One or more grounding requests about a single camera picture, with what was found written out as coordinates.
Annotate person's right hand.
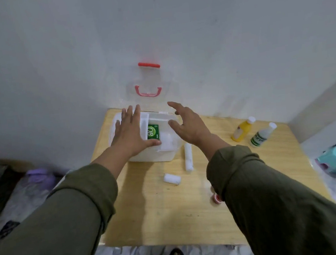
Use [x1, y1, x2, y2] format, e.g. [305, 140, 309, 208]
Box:
[165, 94, 234, 167]

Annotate person's left hand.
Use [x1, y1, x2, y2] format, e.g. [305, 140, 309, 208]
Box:
[84, 102, 166, 184]

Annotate green medicine box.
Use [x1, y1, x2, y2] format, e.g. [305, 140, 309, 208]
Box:
[145, 123, 161, 141]

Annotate long white bandage roll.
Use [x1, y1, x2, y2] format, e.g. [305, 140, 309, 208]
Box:
[182, 141, 196, 173]

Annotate clear bag of cotton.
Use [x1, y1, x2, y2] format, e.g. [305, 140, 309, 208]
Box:
[158, 131, 177, 152]

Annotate white first aid box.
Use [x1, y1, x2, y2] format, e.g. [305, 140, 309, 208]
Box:
[98, 57, 188, 169]

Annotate yellow liquid bottle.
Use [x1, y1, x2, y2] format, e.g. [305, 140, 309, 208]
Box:
[229, 116, 259, 144]

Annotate short white bandage roll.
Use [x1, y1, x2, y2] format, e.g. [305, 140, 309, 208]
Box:
[162, 171, 183, 187]

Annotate white bottle green label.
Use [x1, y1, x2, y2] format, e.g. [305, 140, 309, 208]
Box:
[248, 122, 280, 148]

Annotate person's left forearm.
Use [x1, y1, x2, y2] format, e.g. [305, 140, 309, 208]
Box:
[0, 160, 127, 255]

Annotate person's right forearm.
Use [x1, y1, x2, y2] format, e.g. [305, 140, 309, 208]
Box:
[202, 133, 336, 255]

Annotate wooden table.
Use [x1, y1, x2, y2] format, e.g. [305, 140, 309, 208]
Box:
[83, 83, 336, 255]

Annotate purple plastic item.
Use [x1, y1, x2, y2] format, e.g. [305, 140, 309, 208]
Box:
[25, 166, 57, 192]

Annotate black patterned floor mat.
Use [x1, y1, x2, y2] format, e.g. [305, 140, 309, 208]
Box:
[0, 219, 24, 251]

